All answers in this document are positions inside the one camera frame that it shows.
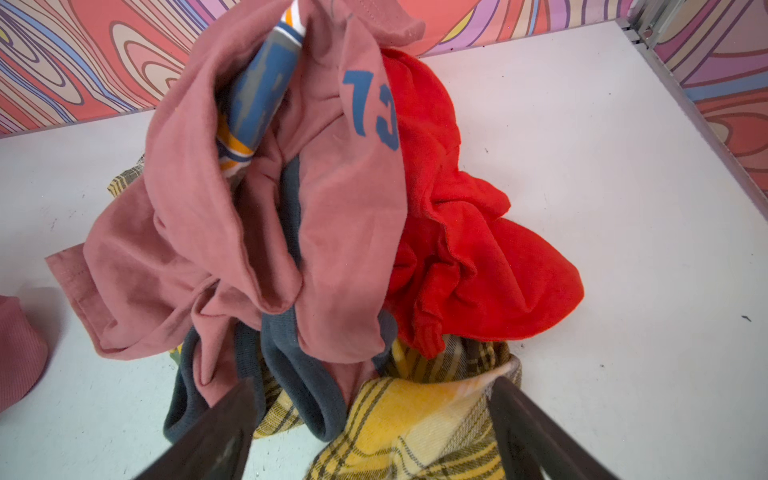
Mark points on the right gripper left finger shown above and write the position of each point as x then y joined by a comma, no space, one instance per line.
217,447

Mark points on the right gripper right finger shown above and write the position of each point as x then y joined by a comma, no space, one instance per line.
531,445

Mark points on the dusty pink ribbed cloth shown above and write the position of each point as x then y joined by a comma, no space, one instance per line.
24,353

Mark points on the yellow plaid flannel cloth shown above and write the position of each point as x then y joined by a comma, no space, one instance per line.
416,419

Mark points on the red cloth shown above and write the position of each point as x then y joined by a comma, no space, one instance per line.
462,267

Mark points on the dusty pink t-shirt with print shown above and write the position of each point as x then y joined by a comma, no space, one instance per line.
261,236

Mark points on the aluminium frame profiles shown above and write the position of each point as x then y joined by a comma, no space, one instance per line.
714,54

